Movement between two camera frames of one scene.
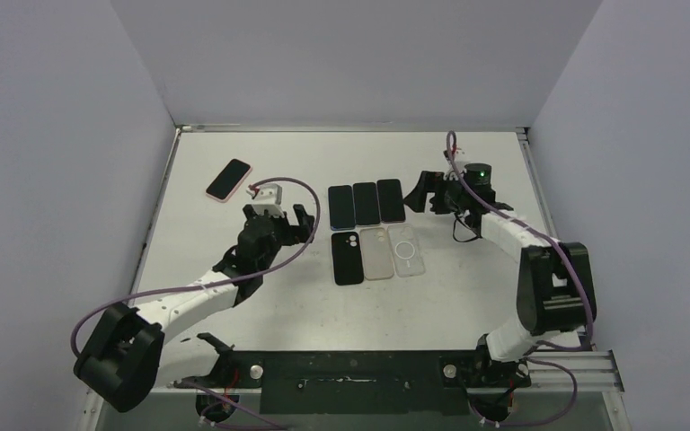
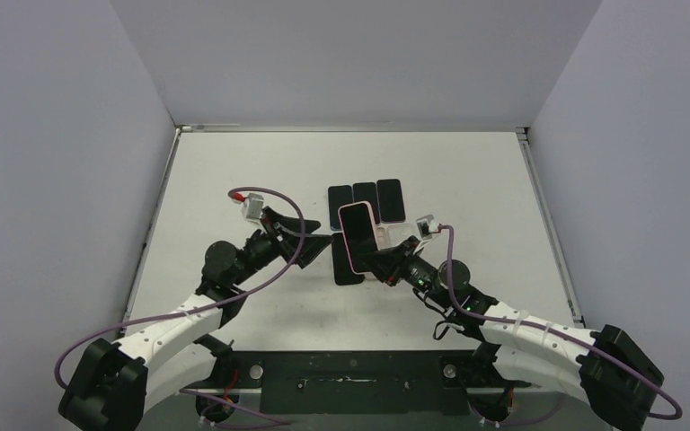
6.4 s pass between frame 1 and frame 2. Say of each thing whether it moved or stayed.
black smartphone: stayed
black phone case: stayed
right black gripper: moved
